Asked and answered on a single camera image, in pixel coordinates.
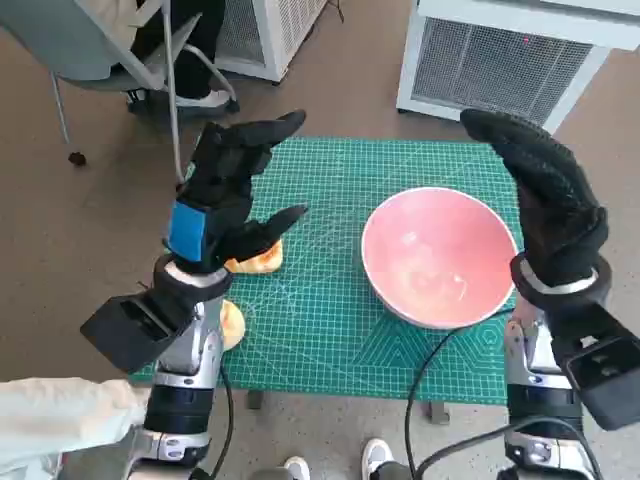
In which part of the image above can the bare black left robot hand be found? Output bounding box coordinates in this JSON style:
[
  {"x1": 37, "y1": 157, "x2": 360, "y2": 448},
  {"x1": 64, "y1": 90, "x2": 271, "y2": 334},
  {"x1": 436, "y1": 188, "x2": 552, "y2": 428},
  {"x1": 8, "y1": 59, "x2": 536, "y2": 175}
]
[{"x1": 162, "y1": 108, "x2": 310, "y2": 275}]

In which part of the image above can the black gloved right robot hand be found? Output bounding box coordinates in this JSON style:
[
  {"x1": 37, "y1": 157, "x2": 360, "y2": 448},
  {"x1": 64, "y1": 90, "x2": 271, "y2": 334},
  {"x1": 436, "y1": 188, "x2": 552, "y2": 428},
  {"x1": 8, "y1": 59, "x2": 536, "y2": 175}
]
[{"x1": 459, "y1": 108, "x2": 610, "y2": 289}]

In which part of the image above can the long orange toy bread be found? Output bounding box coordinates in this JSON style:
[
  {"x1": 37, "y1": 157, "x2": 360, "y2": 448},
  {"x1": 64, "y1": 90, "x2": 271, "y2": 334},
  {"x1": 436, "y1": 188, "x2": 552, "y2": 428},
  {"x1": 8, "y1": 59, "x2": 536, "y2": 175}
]
[{"x1": 223, "y1": 238, "x2": 284, "y2": 275}]

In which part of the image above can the pink bowl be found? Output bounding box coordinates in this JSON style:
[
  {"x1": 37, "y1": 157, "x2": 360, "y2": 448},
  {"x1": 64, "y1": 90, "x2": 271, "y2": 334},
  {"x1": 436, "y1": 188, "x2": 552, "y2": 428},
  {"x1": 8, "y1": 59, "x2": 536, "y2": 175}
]
[{"x1": 360, "y1": 186, "x2": 520, "y2": 331}]

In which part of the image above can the round toy bread bun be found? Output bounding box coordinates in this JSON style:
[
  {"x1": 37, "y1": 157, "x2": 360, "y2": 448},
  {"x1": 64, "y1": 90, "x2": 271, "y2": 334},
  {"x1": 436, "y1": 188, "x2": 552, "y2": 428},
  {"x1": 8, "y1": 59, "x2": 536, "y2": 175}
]
[{"x1": 219, "y1": 299, "x2": 247, "y2": 351}]

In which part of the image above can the green cutting mat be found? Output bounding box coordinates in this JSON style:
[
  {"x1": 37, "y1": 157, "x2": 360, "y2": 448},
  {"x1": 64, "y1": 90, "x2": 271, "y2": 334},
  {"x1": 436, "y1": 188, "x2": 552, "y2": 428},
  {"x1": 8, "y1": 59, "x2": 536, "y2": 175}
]
[{"x1": 130, "y1": 135, "x2": 524, "y2": 404}]

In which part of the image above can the seated person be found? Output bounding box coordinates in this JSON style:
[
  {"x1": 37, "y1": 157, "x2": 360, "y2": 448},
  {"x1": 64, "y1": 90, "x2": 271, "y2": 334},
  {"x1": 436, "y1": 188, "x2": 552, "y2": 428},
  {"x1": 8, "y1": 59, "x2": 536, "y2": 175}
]
[{"x1": 119, "y1": 0, "x2": 241, "y2": 119}]

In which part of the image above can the wide white mesh cabinet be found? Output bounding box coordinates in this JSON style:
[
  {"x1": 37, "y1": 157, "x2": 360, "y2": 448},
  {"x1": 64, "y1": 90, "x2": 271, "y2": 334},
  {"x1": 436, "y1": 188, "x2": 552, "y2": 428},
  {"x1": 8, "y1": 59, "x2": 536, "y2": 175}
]
[{"x1": 396, "y1": 0, "x2": 640, "y2": 134}]

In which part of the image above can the narrow white mesh cabinet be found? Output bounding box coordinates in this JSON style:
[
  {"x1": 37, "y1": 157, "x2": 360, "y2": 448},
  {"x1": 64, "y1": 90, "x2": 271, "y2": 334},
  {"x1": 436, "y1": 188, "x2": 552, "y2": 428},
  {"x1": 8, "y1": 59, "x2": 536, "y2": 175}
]
[{"x1": 214, "y1": 0, "x2": 329, "y2": 84}]

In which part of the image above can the grey chair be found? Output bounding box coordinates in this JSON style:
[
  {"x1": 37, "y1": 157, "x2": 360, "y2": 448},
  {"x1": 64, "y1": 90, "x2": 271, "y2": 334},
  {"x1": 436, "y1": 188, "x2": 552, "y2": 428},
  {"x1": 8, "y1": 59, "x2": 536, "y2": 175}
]
[{"x1": 0, "y1": 0, "x2": 240, "y2": 184}]

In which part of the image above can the person with white shoes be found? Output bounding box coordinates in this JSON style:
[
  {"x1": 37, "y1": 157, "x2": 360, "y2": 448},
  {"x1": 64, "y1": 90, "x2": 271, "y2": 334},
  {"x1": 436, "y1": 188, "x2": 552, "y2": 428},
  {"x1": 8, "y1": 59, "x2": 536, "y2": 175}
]
[{"x1": 247, "y1": 438, "x2": 419, "y2": 480}]

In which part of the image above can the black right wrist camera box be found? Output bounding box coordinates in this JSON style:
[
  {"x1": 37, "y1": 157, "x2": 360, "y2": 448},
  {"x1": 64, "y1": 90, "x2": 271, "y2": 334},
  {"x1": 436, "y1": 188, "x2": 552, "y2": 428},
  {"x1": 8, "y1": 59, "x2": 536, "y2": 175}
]
[{"x1": 552, "y1": 304, "x2": 640, "y2": 431}]

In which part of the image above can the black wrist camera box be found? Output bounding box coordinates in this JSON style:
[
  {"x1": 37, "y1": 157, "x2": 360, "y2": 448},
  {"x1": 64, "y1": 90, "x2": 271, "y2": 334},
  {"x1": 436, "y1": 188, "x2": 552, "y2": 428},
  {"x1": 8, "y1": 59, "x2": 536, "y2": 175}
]
[
  {"x1": 79, "y1": 294, "x2": 196, "y2": 374},
  {"x1": 552, "y1": 304, "x2": 640, "y2": 431}
]

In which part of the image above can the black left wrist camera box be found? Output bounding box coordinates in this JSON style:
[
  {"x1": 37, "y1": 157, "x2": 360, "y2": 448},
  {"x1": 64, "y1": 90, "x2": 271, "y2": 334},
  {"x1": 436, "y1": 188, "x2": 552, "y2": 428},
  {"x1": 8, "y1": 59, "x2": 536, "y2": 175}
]
[{"x1": 79, "y1": 294, "x2": 196, "y2": 374}]

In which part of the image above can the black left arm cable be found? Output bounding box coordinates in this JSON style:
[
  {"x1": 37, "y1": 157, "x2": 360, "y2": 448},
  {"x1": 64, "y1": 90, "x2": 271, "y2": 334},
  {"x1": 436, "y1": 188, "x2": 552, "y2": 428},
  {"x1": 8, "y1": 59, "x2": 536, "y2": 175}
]
[{"x1": 192, "y1": 367, "x2": 236, "y2": 480}]

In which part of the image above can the thin black cable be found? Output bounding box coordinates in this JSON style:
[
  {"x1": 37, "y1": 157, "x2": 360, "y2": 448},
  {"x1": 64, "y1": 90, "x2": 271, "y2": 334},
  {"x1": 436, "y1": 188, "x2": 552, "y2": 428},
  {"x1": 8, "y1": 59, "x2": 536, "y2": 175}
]
[{"x1": 404, "y1": 307, "x2": 517, "y2": 476}]

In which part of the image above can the thick looped black cable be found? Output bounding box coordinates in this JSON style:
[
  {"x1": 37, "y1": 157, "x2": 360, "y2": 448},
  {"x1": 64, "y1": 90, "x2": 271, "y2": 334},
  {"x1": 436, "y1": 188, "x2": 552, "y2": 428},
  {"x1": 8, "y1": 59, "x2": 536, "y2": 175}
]
[{"x1": 413, "y1": 417, "x2": 604, "y2": 480}]

